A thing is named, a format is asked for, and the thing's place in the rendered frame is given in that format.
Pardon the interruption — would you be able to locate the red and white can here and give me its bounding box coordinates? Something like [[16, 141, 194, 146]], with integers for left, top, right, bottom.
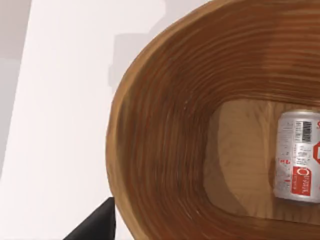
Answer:
[[273, 108, 320, 204]]

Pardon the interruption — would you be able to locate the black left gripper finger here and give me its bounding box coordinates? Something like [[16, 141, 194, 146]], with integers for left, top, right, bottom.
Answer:
[[62, 196, 117, 240]]

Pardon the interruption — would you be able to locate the brown woven basket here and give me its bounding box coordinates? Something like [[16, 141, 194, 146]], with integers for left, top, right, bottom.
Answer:
[[104, 0, 320, 240]]

